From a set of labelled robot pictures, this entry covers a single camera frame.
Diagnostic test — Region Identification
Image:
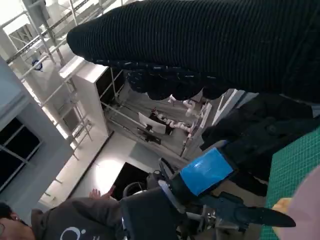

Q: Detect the white monitor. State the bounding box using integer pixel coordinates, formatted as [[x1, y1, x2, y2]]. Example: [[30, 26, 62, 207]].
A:
[[137, 111, 168, 136]]

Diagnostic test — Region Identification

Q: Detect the black desk panel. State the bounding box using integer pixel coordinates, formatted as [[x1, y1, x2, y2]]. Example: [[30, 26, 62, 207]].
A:
[[113, 161, 151, 201]]

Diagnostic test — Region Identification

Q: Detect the pink bowl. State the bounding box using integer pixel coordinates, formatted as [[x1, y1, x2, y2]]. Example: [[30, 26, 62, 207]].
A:
[[273, 164, 320, 240]]

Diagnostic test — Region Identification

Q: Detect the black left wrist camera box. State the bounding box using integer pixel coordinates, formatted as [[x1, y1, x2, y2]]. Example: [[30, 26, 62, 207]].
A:
[[119, 187, 188, 240]]

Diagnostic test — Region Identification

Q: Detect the white shelf cabinet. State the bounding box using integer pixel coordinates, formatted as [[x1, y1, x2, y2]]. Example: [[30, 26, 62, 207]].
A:
[[58, 56, 126, 137]]

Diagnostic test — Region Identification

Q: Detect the rectangular toy bread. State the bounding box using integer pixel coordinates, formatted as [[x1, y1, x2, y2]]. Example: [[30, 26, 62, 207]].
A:
[[271, 197, 294, 213]]

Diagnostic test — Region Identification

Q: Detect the green cutting mat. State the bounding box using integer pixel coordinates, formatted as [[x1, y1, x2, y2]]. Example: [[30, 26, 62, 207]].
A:
[[264, 126, 320, 240]]

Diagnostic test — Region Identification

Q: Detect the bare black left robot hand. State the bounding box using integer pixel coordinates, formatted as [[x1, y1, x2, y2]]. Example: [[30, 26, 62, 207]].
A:
[[169, 139, 297, 228]]

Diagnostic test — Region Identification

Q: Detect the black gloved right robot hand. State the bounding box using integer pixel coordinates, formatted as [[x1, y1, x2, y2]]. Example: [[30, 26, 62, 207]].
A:
[[66, 0, 320, 101]]

